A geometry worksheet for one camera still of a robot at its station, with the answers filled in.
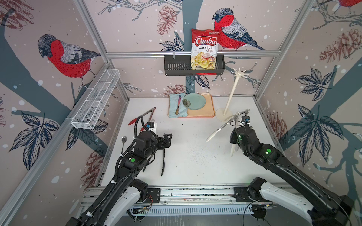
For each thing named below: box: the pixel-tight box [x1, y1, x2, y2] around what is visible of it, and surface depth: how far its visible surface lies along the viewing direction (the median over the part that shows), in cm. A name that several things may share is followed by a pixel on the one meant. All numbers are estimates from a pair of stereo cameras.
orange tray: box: [167, 92, 215, 118], surface depth 117 cm
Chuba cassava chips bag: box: [190, 28, 221, 70], surface depth 87 cm
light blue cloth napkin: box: [168, 93, 189, 118], surface depth 116 cm
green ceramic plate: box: [182, 92, 206, 111], surface depth 121 cm
